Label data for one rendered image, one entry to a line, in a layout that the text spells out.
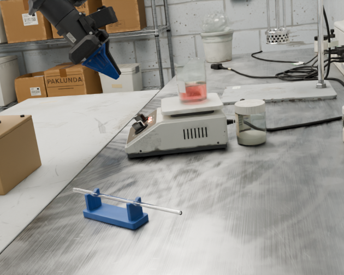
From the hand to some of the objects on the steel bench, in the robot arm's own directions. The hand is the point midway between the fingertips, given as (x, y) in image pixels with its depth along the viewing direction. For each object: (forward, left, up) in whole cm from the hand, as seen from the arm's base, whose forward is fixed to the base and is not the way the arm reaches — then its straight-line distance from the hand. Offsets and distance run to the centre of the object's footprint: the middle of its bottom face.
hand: (107, 64), depth 96 cm
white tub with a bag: (+4, +110, -21) cm, 112 cm away
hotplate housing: (+15, -1, -17) cm, 22 cm away
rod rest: (+13, -34, -16) cm, 40 cm away
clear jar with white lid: (+29, -1, -16) cm, 33 cm away
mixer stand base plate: (+32, +41, -18) cm, 55 cm away
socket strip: (+52, +75, -18) cm, 93 cm away
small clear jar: (+49, +4, -16) cm, 51 cm away
